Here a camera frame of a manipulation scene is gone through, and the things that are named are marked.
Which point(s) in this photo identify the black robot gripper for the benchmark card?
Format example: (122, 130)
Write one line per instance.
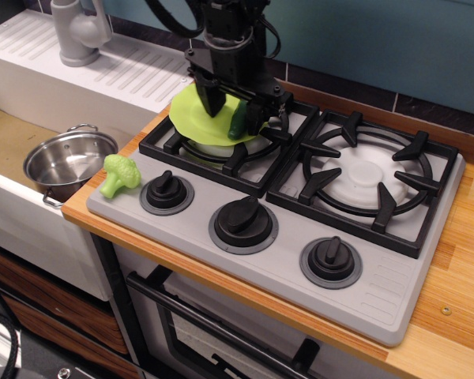
(238, 68)

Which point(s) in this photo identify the dark green toy pickle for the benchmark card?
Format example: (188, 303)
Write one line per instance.
(238, 122)

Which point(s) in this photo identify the lime green plastic plate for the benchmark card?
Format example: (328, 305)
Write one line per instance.
(190, 119)

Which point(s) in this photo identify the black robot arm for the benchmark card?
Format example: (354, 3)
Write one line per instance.
(235, 20)

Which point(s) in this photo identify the light green toy cauliflower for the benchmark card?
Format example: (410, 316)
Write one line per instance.
(121, 172)

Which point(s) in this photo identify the stainless steel pot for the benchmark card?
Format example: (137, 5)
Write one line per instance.
(61, 165)

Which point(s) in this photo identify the white toy sink unit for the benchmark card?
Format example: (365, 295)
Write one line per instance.
(129, 84)

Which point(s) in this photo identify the black left burner grate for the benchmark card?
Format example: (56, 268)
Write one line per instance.
(249, 166)

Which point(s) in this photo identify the black burner grate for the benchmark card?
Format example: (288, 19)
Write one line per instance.
(249, 166)
(387, 187)

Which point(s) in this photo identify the black left stove knob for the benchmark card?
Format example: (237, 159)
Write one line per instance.
(166, 195)

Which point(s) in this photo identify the black stove knob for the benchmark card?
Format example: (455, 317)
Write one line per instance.
(331, 263)
(166, 195)
(243, 227)

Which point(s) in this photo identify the black middle stove knob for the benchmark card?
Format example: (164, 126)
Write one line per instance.
(243, 227)

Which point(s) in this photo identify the grey toy stove top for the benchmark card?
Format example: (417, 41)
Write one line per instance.
(379, 305)

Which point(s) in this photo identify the black right burner grate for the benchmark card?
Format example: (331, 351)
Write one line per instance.
(387, 187)

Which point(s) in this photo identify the grey toy faucet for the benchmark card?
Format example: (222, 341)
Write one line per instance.
(79, 35)

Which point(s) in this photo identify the black right stove knob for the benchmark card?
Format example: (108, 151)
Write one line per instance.
(331, 263)

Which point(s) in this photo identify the toy oven door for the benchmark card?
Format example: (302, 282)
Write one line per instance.
(205, 334)

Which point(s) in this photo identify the wooden drawer front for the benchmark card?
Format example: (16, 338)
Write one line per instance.
(64, 316)

